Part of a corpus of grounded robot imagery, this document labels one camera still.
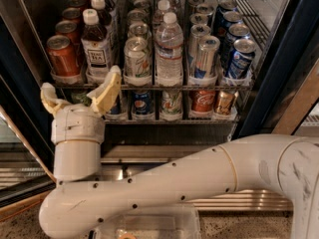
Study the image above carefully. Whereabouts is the orange soda can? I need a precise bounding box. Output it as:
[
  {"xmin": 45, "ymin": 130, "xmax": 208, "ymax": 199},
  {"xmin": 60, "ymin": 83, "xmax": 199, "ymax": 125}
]
[
  {"xmin": 47, "ymin": 35, "xmax": 80, "ymax": 77},
  {"xmin": 62, "ymin": 7, "xmax": 83, "ymax": 25},
  {"xmin": 55, "ymin": 20, "xmax": 81, "ymax": 45},
  {"xmin": 68, "ymin": 0, "xmax": 88, "ymax": 11}
]

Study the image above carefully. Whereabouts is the front slim silver energy can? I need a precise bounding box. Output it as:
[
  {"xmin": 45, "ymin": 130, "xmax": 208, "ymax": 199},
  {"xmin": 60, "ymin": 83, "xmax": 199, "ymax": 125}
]
[{"xmin": 194, "ymin": 35, "xmax": 220, "ymax": 79}]

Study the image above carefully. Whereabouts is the clear plastic bin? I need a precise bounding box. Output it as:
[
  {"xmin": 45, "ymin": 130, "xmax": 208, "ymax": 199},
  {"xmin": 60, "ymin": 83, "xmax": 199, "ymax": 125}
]
[{"xmin": 89, "ymin": 204, "xmax": 201, "ymax": 239}]

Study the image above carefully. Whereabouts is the front clear water bottle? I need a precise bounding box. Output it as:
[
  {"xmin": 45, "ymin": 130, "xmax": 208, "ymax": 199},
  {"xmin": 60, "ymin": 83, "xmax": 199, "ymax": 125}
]
[{"xmin": 155, "ymin": 12, "xmax": 183, "ymax": 79}]

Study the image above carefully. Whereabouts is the front green white soda can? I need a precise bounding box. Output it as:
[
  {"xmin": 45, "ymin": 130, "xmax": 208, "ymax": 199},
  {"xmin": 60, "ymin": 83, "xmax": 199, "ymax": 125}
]
[{"xmin": 124, "ymin": 37, "xmax": 151, "ymax": 78}]

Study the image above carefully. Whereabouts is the pepsi can lower shelf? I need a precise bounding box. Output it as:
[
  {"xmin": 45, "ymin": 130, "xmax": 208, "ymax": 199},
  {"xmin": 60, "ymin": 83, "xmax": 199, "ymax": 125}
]
[{"xmin": 133, "ymin": 91, "xmax": 153, "ymax": 115}]

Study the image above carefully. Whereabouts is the green white can lower shelf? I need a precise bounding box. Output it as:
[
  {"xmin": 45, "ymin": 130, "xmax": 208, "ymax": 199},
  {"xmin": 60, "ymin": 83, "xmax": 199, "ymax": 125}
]
[{"xmin": 161, "ymin": 91, "xmax": 182, "ymax": 115}]

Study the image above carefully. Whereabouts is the blue pepsi can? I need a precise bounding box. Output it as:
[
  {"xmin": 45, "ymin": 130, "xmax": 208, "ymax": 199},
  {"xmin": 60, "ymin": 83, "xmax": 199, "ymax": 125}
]
[
  {"xmin": 220, "ymin": 24, "xmax": 250, "ymax": 67},
  {"xmin": 214, "ymin": 0, "xmax": 238, "ymax": 29},
  {"xmin": 225, "ymin": 39, "xmax": 256, "ymax": 80},
  {"xmin": 216, "ymin": 11, "xmax": 243, "ymax": 39}
]

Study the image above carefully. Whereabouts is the green white soda can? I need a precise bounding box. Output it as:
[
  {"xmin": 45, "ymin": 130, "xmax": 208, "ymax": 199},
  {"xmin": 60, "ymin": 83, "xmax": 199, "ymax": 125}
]
[
  {"xmin": 128, "ymin": 22, "xmax": 152, "ymax": 41},
  {"xmin": 124, "ymin": 37, "xmax": 151, "ymax": 78},
  {"xmin": 127, "ymin": 9, "xmax": 148, "ymax": 26}
]

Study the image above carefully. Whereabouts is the glass fridge door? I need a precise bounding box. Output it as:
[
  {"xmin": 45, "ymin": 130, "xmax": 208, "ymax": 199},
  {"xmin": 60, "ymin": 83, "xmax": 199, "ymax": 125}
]
[
  {"xmin": 233, "ymin": 0, "xmax": 319, "ymax": 138},
  {"xmin": 0, "ymin": 78, "xmax": 56, "ymax": 220}
]

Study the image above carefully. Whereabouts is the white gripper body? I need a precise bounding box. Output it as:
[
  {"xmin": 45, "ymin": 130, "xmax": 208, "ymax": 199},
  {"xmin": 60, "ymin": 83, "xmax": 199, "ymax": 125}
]
[{"xmin": 51, "ymin": 105, "xmax": 105, "ymax": 144}]

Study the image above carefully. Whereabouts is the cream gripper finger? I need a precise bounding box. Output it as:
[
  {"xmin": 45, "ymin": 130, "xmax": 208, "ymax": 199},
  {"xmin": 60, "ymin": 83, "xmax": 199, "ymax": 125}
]
[
  {"xmin": 87, "ymin": 66, "xmax": 122, "ymax": 116},
  {"xmin": 40, "ymin": 83, "xmax": 70, "ymax": 116}
]

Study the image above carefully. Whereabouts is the right glass fridge door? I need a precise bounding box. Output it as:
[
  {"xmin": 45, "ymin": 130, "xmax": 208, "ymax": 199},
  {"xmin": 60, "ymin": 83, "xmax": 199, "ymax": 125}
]
[{"xmin": 233, "ymin": 0, "xmax": 319, "ymax": 138}]

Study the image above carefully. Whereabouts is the top wire fridge shelf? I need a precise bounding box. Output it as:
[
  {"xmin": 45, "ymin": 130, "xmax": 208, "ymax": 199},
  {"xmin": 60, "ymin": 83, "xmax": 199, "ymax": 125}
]
[{"xmin": 53, "ymin": 84, "xmax": 251, "ymax": 92}]

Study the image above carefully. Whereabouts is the slim silver energy can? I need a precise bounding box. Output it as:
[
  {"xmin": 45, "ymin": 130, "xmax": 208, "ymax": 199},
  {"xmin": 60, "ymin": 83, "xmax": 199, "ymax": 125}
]
[
  {"xmin": 187, "ymin": 24, "xmax": 210, "ymax": 65},
  {"xmin": 194, "ymin": 35, "xmax": 220, "ymax": 79},
  {"xmin": 189, "ymin": 13, "xmax": 208, "ymax": 26}
]

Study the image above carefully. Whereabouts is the lower wire fridge shelf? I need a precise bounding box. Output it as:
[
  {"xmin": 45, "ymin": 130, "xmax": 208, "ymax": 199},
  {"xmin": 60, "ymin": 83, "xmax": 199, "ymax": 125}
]
[{"xmin": 105, "ymin": 118, "xmax": 238, "ymax": 124}]

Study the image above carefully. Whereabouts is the left glass fridge door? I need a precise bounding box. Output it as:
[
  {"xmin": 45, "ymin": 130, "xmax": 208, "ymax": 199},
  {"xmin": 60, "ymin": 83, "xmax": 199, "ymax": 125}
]
[{"xmin": 0, "ymin": 78, "xmax": 56, "ymax": 220}]

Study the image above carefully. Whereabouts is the gold brown can lower shelf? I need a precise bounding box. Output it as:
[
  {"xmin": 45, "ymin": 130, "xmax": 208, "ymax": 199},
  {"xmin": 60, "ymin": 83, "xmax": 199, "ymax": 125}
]
[{"xmin": 214, "ymin": 91, "xmax": 238, "ymax": 116}]

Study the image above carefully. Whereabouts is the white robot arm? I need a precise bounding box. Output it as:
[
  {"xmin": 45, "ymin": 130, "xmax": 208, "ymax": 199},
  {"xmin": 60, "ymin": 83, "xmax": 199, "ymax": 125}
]
[{"xmin": 39, "ymin": 67, "xmax": 319, "ymax": 239}]

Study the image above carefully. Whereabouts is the wire fridge shelf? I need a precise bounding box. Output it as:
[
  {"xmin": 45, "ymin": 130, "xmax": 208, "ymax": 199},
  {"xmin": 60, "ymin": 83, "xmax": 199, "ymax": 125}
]
[
  {"xmin": 105, "ymin": 118, "xmax": 238, "ymax": 124},
  {"xmin": 53, "ymin": 84, "xmax": 251, "ymax": 92}
]

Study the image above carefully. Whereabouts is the front orange soda can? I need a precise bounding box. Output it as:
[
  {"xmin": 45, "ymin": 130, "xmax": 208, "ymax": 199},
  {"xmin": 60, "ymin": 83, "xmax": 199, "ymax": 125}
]
[{"xmin": 47, "ymin": 35, "xmax": 80, "ymax": 77}]

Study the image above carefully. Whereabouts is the front blue pepsi can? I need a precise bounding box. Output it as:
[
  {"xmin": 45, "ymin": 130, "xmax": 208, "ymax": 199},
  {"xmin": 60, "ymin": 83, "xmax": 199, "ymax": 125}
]
[{"xmin": 225, "ymin": 39, "xmax": 256, "ymax": 80}]

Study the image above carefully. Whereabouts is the red cola can lower shelf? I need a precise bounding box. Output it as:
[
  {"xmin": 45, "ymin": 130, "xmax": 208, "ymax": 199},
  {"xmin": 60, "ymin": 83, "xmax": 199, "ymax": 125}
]
[{"xmin": 190, "ymin": 90, "xmax": 215, "ymax": 113}]

